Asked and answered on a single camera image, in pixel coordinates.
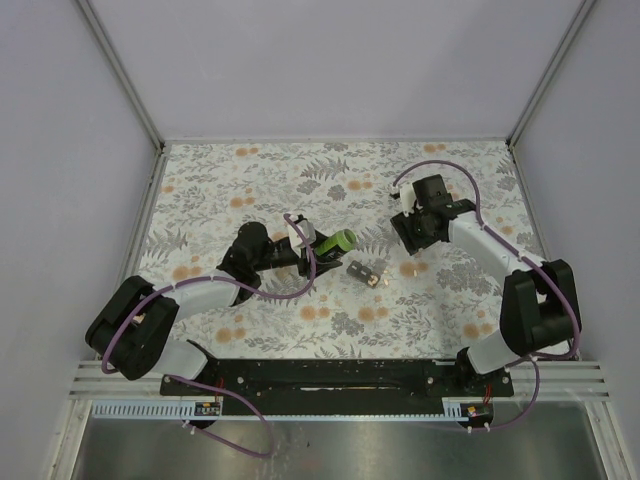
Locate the green pill bottle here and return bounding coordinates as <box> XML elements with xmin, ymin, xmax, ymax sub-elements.
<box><xmin>315</xmin><ymin>229</ymin><xmax>357</xmax><ymax>259</ymax></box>

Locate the grey weekly pill organizer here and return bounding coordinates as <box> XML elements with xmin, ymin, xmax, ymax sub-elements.
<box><xmin>346</xmin><ymin>259</ymin><xmax>387</xmax><ymax>288</ymax></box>

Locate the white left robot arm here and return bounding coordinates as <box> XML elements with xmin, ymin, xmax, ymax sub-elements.
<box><xmin>85</xmin><ymin>217</ymin><xmax>357</xmax><ymax>395</ymax></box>

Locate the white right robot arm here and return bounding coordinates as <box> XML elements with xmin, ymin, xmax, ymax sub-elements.
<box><xmin>391</xmin><ymin>175</ymin><xmax>582</xmax><ymax>396</ymax></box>

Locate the floral table mat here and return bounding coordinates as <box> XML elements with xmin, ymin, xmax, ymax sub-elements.
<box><xmin>138</xmin><ymin>141</ymin><xmax>541</xmax><ymax>358</ymax></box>

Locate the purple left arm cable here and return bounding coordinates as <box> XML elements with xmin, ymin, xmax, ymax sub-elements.
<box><xmin>101</xmin><ymin>213</ymin><xmax>317</xmax><ymax>459</ymax></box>

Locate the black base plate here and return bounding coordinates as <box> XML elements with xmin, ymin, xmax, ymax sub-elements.
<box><xmin>159</xmin><ymin>357</ymin><xmax>515</xmax><ymax>416</ymax></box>

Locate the white cable duct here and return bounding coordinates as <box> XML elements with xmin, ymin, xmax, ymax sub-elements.
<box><xmin>91</xmin><ymin>393</ymin><xmax>468</xmax><ymax>422</ymax></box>

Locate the aluminium frame rail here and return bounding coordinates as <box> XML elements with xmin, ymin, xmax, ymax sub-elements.
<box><xmin>68</xmin><ymin>361</ymin><xmax>610</xmax><ymax>402</ymax></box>

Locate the right aluminium corner post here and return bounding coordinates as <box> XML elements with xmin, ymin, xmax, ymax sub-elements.
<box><xmin>506</xmin><ymin>0</ymin><xmax>599</xmax><ymax>152</ymax></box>

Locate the aluminium corner post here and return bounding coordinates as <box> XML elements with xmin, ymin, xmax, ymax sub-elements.
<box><xmin>506</xmin><ymin>0</ymin><xmax>599</xmax><ymax>152</ymax></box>
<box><xmin>74</xmin><ymin>0</ymin><xmax>166</xmax><ymax>151</ymax></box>

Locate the left aluminium corner post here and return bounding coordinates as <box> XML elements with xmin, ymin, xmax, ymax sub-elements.
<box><xmin>74</xmin><ymin>0</ymin><xmax>166</xmax><ymax>151</ymax></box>

